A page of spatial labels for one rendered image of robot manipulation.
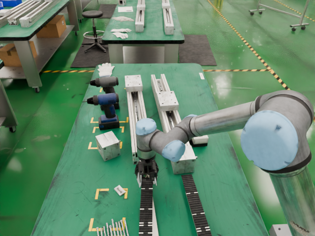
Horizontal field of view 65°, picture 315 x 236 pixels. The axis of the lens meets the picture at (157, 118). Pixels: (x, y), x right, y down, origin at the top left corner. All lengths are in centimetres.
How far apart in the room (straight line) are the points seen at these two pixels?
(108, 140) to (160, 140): 47
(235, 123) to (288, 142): 26
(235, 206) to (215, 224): 13
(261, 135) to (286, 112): 7
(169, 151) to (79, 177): 56
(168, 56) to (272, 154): 252
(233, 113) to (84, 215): 72
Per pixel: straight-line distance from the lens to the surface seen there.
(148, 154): 95
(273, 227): 111
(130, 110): 148
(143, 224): 104
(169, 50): 297
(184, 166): 120
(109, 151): 127
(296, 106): 63
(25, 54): 342
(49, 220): 117
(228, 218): 113
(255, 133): 57
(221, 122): 81
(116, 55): 301
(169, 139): 85
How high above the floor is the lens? 171
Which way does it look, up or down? 37 degrees down
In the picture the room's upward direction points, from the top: 1 degrees clockwise
